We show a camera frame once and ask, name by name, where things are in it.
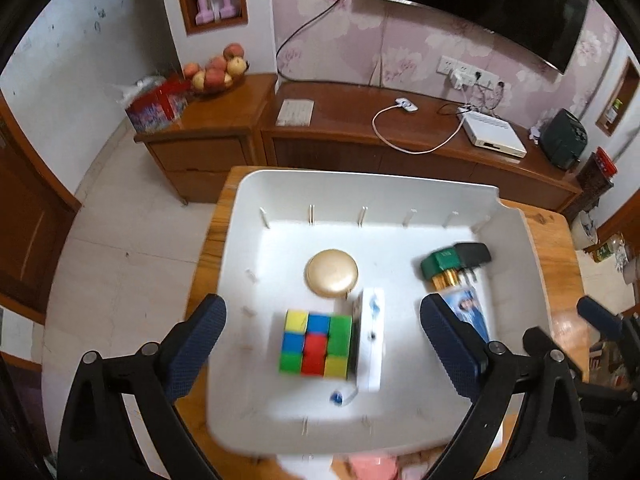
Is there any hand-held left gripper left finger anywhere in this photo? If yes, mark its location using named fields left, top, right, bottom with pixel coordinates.
left=57, top=294, right=228, bottom=480

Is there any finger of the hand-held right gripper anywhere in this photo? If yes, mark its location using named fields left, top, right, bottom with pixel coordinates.
left=522, top=326, right=565, bottom=357
left=577, top=296, right=640, bottom=343

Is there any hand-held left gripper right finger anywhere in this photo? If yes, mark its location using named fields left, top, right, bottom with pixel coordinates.
left=419, top=294, right=588, bottom=480

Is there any blue picture card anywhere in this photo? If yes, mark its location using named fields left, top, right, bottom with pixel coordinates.
left=440, top=285, right=492, bottom=346

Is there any white toy camera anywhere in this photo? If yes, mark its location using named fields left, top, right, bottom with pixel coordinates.
left=329, top=287, right=387, bottom=407

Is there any green and gold battery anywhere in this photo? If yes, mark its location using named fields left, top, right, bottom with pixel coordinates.
left=420, top=249, right=468, bottom=288

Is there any black plug charger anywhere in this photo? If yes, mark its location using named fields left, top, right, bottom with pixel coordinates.
left=452, top=241, right=493, bottom=286

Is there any colourful puzzle cube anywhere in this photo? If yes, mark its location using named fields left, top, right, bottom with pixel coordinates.
left=277, top=309, right=362, bottom=378

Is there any white plastic storage bin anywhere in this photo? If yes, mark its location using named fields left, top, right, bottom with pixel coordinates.
left=206, top=170, right=551, bottom=458

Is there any round gold compact case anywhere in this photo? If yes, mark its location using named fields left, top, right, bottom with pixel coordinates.
left=305, top=249, right=360, bottom=300

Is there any yellow oil bottle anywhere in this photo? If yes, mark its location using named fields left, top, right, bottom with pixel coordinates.
left=592, top=240, right=626, bottom=263

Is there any white bucket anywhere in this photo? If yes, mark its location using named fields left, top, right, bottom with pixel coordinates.
left=570, top=210, right=598, bottom=250

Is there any brown canister with red lid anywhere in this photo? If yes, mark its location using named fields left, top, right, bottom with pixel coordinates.
left=575, top=146, right=617, bottom=211

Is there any pink oval plastic piece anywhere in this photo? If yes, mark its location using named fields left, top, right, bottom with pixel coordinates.
left=347, top=452, right=401, bottom=480

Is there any dark green appliance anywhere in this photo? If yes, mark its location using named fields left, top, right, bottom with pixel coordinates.
left=539, top=107, right=588, bottom=170

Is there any light wooden side cabinet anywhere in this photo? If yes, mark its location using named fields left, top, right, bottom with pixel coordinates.
left=134, top=74, right=278, bottom=206

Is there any white set-top box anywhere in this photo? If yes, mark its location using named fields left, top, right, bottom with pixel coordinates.
left=457, top=108, right=528, bottom=160

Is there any red tissue box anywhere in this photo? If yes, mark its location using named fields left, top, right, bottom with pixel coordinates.
left=112, top=74, right=191, bottom=133

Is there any white notepad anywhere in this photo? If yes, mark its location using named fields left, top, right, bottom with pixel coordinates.
left=276, top=99, right=316, bottom=127

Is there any dark wooden tv cabinet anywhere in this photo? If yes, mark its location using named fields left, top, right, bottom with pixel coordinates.
left=261, top=80, right=585, bottom=213

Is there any bowl of apples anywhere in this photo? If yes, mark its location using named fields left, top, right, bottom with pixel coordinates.
left=182, top=44, right=249, bottom=92

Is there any white charging cable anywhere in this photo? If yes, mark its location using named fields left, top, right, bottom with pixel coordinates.
left=372, top=87, right=468, bottom=155

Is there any white wall shelf column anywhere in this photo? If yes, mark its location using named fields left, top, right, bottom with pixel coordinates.
left=157, top=0, right=278, bottom=81
left=590, top=35, right=640, bottom=141

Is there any black cable bundle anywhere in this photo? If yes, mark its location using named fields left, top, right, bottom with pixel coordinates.
left=440, top=82, right=506, bottom=116

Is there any dark wire fruit bowl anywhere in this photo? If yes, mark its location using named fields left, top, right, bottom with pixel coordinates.
left=190, top=77, right=246, bottom=97

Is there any white wall outlet strip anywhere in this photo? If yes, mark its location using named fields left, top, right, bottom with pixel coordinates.
left=439, top=55, right=506, bottom=92

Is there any black television cable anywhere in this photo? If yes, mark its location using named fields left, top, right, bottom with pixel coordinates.
left=276, top=0, right=368, bottom=81

